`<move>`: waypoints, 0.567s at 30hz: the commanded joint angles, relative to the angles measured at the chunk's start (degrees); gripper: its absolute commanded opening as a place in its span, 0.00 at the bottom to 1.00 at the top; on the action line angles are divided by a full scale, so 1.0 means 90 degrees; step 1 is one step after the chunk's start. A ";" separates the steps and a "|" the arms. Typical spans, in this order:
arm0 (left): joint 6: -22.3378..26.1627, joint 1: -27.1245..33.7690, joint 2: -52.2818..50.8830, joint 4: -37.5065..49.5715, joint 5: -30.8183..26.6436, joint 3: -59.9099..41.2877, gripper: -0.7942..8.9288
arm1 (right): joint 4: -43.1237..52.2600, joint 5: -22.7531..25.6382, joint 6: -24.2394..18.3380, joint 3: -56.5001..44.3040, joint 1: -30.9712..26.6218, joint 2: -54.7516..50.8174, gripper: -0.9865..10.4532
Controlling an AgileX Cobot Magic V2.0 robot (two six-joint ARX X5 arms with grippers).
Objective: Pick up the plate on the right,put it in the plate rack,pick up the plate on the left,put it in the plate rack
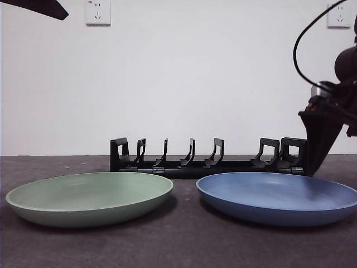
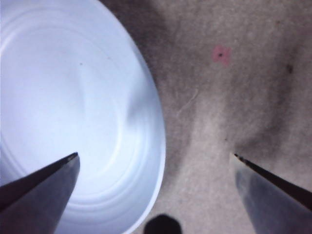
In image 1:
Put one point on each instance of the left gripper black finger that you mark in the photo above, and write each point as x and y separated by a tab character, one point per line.
57	6
33	7

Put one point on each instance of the blue round plate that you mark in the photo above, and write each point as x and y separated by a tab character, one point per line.
267	201

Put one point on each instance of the white wall socket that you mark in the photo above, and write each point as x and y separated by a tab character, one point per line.
338	21
98	12

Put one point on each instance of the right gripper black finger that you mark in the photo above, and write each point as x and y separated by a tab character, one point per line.
327	139
313	139

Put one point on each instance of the black plastic plate rack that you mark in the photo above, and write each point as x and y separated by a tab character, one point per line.
184	173

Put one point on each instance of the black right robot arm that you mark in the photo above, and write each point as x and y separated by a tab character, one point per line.
346	64

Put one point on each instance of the pale green round plate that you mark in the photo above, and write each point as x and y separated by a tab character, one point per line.
89	201

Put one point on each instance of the pale grey right camera box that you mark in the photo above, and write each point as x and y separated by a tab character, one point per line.
320	89

